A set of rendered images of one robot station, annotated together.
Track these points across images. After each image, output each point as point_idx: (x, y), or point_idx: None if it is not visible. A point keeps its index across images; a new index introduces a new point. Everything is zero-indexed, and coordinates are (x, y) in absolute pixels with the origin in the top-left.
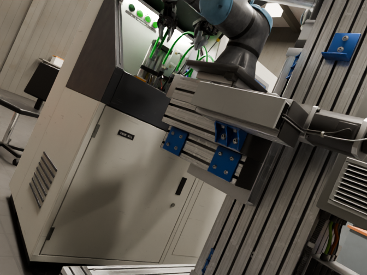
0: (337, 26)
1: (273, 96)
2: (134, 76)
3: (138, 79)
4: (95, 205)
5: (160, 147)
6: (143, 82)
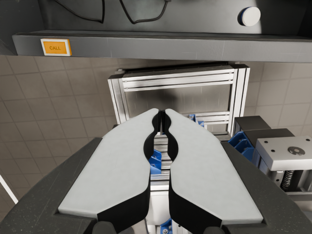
0: None
1: None
2: (42, 55)
3: (54, 56)
4: None
5: (114, 124)
6: (68, 56)
